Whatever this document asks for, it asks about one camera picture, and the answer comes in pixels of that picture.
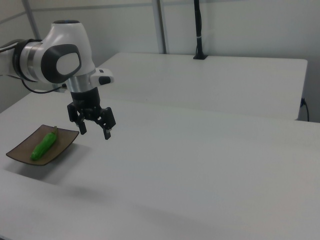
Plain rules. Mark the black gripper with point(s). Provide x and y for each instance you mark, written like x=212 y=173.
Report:
x=86 y=102

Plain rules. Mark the green chili pepper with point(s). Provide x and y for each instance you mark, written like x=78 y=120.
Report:
x=42 y=147

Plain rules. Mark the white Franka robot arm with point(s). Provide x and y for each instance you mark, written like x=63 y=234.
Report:
x=67 y=40

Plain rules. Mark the brown square ceramic plate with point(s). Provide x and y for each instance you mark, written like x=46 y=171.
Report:
x=62 y=142

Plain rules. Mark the white side table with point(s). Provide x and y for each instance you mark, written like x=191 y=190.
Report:
x=200 y=82

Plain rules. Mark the black camera stand pole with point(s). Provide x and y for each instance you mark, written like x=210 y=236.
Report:
x=199 y=25

